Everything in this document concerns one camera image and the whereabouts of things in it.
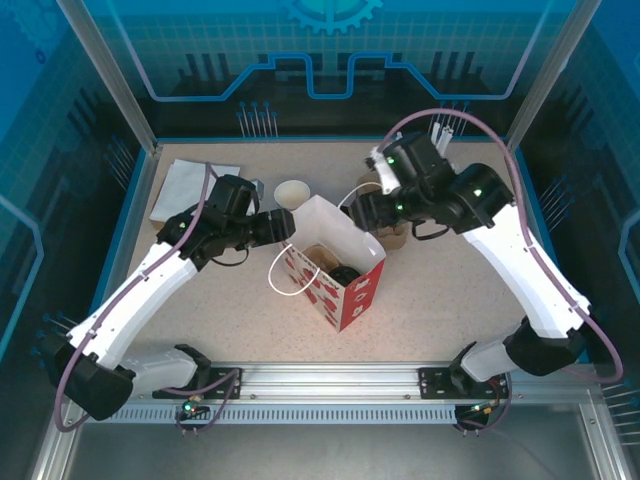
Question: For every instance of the white red paper gift bag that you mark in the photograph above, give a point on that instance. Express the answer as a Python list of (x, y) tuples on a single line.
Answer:
[(325, 225)]

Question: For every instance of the brown cardboard cup carrier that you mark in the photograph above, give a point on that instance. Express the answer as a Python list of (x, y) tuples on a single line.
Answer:
[(320, 260)]

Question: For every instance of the black plastic cup lid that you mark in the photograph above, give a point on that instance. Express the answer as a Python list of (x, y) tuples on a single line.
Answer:
[(346, 276)]

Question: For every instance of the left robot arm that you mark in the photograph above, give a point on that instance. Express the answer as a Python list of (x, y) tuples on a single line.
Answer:
[(150, 280)]

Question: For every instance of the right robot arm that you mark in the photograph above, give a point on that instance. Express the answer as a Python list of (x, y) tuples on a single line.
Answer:
[(525, 270)]

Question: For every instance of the stack of paper cups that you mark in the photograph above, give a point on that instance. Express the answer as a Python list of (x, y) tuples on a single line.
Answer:
[(291, 192)]

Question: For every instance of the stack of cardboard cup carriers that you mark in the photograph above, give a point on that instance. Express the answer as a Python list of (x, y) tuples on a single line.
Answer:
[(395, 237)]

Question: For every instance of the stack of white napkins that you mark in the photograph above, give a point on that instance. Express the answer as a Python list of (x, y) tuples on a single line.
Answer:
[(175, 190)]

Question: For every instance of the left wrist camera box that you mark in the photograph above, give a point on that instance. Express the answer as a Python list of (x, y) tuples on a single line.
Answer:
[(258, 190)]

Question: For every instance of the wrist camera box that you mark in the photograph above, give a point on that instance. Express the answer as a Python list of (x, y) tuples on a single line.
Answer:
[(258, 190), (384, 170)]

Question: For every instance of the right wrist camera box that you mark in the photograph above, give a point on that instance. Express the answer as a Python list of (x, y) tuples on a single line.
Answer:
[(384, 170)]

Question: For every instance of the aluminium mounting rail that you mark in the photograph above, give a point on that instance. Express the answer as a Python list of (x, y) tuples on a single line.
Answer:
[(330, 380)]

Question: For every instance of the aluminium frame post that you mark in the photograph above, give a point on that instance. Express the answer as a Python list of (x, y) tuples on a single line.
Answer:
[(542, 75), (117, 85)]

